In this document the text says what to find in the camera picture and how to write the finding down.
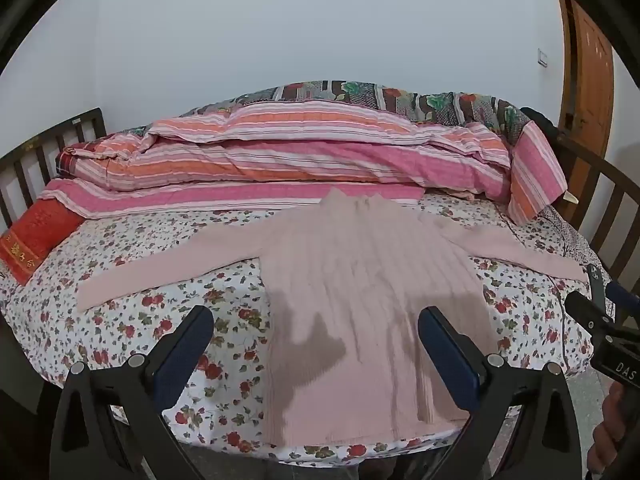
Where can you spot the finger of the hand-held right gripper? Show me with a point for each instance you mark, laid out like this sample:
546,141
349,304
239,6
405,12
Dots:
620,294
587,310

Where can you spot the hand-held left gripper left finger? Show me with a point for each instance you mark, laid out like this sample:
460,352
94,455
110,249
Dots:
182,360

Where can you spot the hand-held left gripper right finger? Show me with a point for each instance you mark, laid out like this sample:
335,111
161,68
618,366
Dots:
450,360

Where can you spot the pink knit sweater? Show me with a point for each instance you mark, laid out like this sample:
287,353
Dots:
350,285

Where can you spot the person's right hand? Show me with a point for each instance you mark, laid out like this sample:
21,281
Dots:
607,435

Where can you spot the cream paper piece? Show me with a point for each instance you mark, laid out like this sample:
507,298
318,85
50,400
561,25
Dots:
570,198

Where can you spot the floral bed sheet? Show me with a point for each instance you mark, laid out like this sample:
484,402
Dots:
125,240

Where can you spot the dark wooden bed footboard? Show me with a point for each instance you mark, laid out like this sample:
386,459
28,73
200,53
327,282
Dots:
595,162

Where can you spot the red pillow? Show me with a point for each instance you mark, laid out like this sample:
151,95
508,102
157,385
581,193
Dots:
35,240

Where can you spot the black garment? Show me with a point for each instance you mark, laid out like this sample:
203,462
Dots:
540,120

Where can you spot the brown wooden door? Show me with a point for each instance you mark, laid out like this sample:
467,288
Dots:
590,85

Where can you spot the pink striped quilt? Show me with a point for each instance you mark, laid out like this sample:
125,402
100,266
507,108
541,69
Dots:
300,160

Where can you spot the dark wooden bed headboard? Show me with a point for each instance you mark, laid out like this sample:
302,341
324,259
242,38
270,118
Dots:
100,122

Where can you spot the dark floral patchwork quilt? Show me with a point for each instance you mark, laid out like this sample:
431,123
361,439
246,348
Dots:
400,97

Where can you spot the white wall switch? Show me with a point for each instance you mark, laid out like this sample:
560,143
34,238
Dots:
543,57

